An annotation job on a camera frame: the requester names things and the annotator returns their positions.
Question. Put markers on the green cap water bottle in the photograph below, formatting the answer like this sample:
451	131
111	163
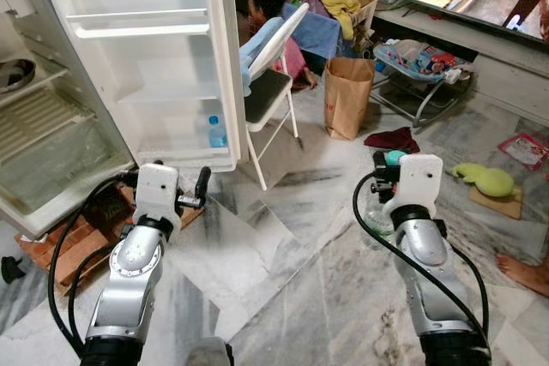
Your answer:
395	157

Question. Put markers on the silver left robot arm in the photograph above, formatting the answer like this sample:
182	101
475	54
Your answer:
129	272

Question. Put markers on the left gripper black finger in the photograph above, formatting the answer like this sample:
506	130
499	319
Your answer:
158	162
203	180

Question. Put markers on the small black object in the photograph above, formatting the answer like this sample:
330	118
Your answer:
12	270

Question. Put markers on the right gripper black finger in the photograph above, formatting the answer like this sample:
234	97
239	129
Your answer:
379	163

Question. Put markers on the slatted fridge shelf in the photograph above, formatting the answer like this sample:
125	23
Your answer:
39	122

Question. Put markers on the dark red cloth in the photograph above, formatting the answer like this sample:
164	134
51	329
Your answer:
393	140

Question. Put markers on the colourful baby bouncer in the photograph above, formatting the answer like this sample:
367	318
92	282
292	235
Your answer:
420	62

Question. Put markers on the metal bowl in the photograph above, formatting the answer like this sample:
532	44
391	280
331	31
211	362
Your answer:
15	74

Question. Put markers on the clear fridge crisper drawer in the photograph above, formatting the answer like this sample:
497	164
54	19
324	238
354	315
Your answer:
60	173

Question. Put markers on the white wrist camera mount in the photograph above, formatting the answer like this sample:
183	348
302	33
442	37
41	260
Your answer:
420	179
156	190

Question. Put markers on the brown paper bag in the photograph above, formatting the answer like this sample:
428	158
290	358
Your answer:
347	96

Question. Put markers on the light blue cloth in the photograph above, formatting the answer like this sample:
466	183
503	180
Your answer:
257	44

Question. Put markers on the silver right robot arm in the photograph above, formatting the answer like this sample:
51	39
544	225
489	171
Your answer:
425	254

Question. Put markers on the green plush toy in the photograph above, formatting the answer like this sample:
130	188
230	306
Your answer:
493	182

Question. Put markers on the white folding chair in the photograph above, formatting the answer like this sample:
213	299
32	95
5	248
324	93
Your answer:
266	96

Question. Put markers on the wooden board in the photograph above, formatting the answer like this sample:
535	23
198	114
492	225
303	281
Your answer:
189	219

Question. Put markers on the white television bench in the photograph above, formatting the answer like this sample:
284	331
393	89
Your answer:
506	74

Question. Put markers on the fridge door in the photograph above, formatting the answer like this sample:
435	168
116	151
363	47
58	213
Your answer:
154	66

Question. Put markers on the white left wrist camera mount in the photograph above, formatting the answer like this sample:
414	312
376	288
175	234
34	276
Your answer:
156	190

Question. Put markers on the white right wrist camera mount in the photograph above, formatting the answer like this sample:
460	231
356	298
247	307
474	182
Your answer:
420	179

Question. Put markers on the grey left robot leg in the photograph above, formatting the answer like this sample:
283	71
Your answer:
210	355

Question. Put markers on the person bare leg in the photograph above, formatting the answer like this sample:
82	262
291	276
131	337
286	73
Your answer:
525	273

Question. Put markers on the blue towel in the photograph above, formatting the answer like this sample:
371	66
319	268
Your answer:
317	38

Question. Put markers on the red printed packet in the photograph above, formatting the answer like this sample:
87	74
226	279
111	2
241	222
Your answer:
525	150

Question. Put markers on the blue cap water bottle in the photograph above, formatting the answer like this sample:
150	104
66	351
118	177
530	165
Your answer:
218	134

